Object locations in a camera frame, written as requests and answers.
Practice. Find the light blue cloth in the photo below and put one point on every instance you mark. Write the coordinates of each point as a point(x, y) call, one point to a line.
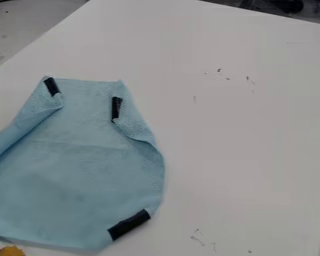
point(73, 173)

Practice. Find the yellow toy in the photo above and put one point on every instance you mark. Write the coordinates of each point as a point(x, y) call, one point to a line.
point(10, 251)

